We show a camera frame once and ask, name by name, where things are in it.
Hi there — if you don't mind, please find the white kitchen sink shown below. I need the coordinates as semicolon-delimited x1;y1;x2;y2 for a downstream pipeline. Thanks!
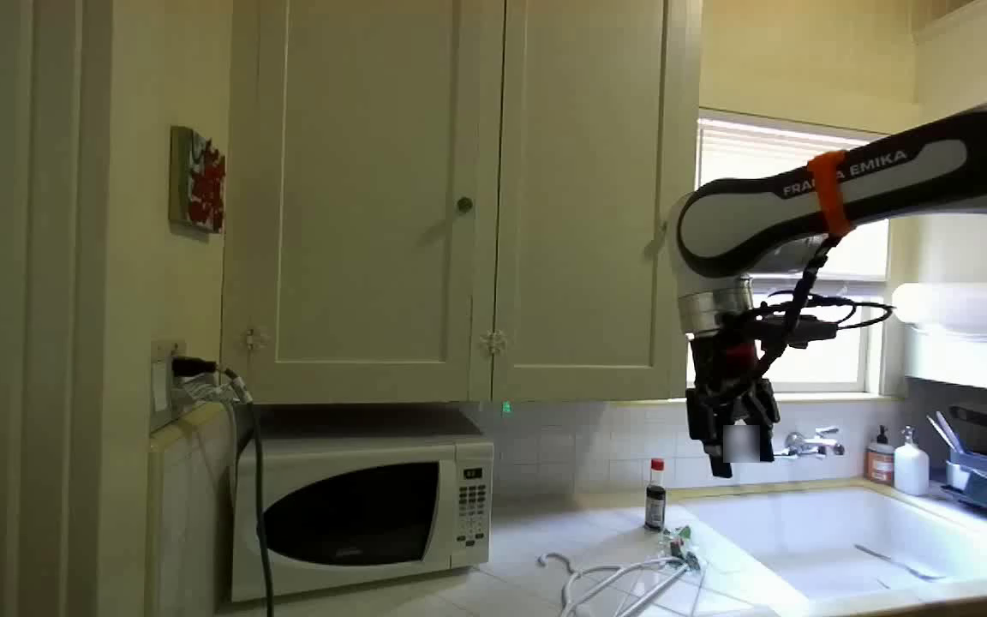
686;484;987;607

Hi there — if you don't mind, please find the white microwave oven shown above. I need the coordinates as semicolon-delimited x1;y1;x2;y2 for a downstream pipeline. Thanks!
229;432;496;607

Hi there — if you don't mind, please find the white door frame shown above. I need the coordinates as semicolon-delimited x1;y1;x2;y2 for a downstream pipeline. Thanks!
11;0;103;617

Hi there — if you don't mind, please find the white plastic bottle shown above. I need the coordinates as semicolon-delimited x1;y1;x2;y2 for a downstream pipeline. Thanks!
890;425;934;497

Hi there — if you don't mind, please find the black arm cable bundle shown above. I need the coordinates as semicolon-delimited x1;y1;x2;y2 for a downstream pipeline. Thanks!
744;233;899;379

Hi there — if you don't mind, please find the white window blind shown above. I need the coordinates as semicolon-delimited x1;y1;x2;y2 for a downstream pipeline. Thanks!
694;114;899;396

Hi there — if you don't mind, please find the small teal wrapper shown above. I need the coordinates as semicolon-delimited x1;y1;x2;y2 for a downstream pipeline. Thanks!
662;526;706;577

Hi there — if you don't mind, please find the dark sauce bottle red cap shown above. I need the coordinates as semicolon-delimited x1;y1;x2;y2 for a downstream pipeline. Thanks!
641;456;671;535

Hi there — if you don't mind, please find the black power cable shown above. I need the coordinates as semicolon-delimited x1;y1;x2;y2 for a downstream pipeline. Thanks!
241;392;281;617

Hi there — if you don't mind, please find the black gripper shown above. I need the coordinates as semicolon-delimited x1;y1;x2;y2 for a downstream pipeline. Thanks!
682;312;784;484

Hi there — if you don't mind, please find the cream cabinet door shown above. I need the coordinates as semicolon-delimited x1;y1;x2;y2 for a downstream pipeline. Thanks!
496;0;706;403
223;0;501;403

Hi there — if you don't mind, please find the orange strap on arm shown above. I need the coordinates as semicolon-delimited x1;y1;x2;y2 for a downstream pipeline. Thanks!
807;146;856;239

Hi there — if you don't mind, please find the white coat hanger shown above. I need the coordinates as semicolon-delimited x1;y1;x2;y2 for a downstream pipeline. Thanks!
536;546;714;617

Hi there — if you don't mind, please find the white paper towel roll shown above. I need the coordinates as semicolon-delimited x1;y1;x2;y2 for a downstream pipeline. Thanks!
889;279;987;339

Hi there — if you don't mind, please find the red flower wall picture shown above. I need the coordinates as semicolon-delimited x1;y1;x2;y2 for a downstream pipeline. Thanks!
168;122;229;239

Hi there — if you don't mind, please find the brown soap dispenser bottle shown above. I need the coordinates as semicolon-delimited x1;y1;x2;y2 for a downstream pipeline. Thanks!
863;425;899;491

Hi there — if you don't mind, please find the chrome sink faucet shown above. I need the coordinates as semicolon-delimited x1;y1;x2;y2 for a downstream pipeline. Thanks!
731;425;850;463

